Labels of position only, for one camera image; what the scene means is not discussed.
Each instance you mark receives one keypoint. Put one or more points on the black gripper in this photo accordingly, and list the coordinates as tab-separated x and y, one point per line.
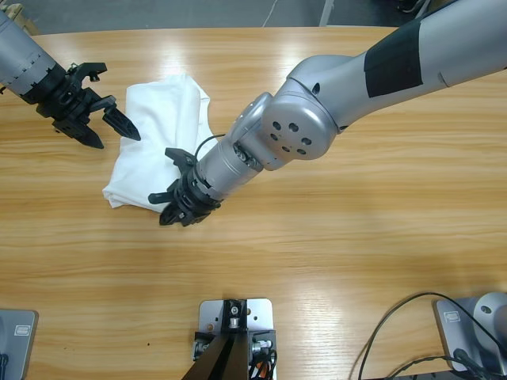
63	101
194	192

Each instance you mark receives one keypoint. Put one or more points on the slanted metal bar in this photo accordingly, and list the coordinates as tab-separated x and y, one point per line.
424	8

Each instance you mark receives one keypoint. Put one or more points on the dark bystander shoe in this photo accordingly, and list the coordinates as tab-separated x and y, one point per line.
408	6

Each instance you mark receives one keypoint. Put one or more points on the wooden pallet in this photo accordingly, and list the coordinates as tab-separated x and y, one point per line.
31	27

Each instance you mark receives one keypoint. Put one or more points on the grey base plate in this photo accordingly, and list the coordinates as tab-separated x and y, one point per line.
447	336
20	356

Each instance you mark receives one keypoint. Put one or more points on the white upright post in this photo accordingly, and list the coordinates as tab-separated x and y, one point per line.
325	12

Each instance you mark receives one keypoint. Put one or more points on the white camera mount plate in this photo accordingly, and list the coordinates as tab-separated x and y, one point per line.
261	312

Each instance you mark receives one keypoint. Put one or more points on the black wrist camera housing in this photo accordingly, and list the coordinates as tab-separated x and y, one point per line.
89	67
178	154

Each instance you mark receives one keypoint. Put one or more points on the white T-shirt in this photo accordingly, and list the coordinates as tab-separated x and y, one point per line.
158	118

